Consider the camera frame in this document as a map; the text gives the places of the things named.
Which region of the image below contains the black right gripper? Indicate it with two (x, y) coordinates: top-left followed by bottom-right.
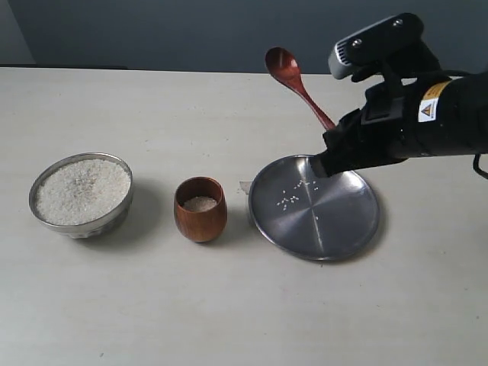
(313, 78), (452, 178)

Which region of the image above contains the red-brown wooden spoon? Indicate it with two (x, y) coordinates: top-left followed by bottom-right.
(265, 47), (336, 130)

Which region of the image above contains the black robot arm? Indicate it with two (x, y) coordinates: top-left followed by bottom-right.
(310, 70), (487, 178)

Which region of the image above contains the brown wooden cup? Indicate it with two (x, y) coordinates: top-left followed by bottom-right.
(173, 176), (227, 243)

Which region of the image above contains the steel bowl of rice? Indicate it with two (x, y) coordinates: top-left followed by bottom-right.
(28, 152), (134, 239)

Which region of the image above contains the round steel plate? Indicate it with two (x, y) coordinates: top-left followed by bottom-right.
(247, 155), (381, 261)

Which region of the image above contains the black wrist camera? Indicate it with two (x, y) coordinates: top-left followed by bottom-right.
(328, 12), (424, 79)

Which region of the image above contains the black cable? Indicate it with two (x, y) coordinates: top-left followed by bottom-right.
(472, 152), (488, 177)

